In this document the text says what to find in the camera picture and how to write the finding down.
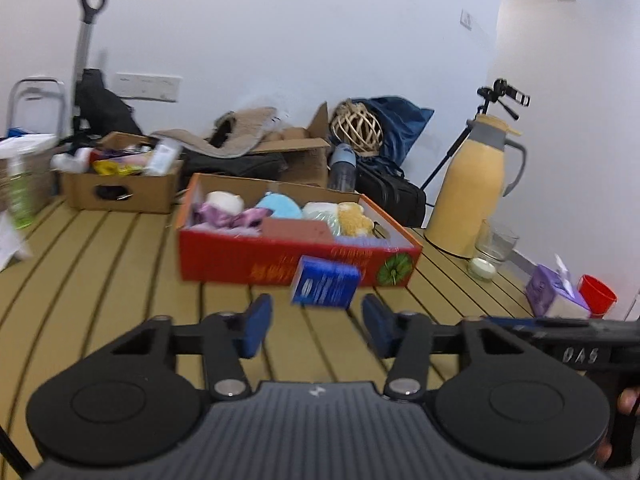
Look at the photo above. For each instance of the yellow plush toy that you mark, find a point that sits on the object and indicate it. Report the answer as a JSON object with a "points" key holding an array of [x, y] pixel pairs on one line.
{"points": [[355, 219]]}

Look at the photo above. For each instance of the white packet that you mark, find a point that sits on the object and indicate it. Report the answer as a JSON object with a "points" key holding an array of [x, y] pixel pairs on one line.
{"points": [[162, 157]]}

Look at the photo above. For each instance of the light blue plush toy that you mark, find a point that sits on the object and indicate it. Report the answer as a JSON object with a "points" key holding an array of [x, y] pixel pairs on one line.
{"points": [[277, 206]]}

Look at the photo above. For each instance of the yellow thermos jug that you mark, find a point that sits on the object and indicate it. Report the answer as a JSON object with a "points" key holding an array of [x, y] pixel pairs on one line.
{"points": [[465, 195]]}

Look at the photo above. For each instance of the black camera tripod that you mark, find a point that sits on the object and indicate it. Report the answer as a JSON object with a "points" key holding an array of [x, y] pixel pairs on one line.
{"points": [[495, 94]]}

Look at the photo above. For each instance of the white wall switch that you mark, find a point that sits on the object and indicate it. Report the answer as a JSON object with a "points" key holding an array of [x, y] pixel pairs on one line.
{"points": [[466, 19]]}

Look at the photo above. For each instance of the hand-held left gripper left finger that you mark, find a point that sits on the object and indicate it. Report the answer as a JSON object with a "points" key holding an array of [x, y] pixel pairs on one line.
{"points": [[257, 327]]}

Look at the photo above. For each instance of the woven basket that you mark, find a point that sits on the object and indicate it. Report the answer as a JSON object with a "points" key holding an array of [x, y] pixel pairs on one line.
{"points": [[42, 180]]}

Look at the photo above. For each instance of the wall socket panel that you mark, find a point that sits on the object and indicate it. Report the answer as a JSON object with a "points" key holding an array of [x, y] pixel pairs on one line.
{"points": [[147, 87]]}

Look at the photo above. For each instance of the person's right hand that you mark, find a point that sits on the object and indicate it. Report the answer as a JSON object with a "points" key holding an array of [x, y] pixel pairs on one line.
{"points": [[630, 402]]}

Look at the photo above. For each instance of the blue packet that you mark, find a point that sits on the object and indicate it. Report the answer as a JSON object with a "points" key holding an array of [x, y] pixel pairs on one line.
{"points": [[325, 282]]}

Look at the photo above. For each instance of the clear plastic bag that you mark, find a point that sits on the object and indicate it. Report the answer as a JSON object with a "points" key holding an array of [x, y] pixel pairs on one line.
{"points": [[10, 240]]}

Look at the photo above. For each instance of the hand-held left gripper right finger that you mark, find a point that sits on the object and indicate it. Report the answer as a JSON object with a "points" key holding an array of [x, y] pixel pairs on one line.
{"points": [[377, 327]]}

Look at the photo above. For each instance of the black case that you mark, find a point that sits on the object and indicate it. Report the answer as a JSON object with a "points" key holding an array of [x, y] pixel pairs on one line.
{"points": [[390, 195]]}

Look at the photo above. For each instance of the glass candle jar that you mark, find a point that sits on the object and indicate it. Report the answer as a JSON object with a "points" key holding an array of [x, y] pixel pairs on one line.
{"points": [[487, 265]]}

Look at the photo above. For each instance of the iridescent clear bag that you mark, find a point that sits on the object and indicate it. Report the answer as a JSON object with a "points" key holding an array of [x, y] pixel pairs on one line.
{"points": [[320, 215]]}

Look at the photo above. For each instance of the metal folding stool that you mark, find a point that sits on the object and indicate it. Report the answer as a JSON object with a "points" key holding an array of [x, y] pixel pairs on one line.
{"points": [[37, 84]]}

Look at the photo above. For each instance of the red cardboard box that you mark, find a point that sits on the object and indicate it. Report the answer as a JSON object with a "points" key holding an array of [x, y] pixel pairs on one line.
{"points": [[235, 260]]}

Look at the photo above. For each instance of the large open cardboard box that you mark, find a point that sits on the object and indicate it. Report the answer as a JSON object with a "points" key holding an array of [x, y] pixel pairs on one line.
{"points": [[305, 160]]}

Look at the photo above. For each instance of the red plastic cup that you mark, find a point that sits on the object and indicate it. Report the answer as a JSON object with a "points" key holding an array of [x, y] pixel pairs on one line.
{"points": [[597, 295]]}

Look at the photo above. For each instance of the black duffel bag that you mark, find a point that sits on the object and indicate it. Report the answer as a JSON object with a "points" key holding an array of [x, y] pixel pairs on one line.
{"points": [[230, 165]]}

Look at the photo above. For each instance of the beige fabric mat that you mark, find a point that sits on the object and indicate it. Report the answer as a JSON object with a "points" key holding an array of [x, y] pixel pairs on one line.
{"points": [[235, 135]]}

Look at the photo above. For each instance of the small brown cardboard box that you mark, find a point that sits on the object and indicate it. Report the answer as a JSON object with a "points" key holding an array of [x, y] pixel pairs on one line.
{"points": [[150, 192]]}

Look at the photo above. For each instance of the pink satin scrunchie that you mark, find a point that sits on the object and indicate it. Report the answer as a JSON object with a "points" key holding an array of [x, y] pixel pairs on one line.
{"points": [[245, 219]]}

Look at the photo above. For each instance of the yellow packet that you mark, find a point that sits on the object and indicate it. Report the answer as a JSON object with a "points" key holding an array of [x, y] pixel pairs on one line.
{"points": [[115, 167]]}

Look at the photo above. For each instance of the purple tissue box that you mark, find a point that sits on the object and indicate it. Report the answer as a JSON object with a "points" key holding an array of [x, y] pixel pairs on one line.
{"points": [[545, 292]]}

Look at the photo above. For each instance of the white bottle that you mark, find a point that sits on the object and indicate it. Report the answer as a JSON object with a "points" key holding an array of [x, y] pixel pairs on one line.
{"points": [[72, 161]]}

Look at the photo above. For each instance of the wicker ball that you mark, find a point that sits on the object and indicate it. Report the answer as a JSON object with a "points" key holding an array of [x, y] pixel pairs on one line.
{"points": [[356, 127]]}

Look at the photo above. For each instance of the green spray bottle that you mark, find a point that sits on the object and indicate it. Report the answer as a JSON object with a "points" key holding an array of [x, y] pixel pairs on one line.
{"points": [[21, 195]]}

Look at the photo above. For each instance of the lilac fluffy towel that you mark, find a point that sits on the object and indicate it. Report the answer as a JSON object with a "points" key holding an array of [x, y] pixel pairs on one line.
{"points": [[362, 242]]}

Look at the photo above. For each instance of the dark blue blanket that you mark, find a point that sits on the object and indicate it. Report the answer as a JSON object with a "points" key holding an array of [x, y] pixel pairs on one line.
{"points": [[402, 125]]}

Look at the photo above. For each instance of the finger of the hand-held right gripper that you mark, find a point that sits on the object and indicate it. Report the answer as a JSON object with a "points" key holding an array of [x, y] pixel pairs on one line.
{"points": [[560, 324]]}

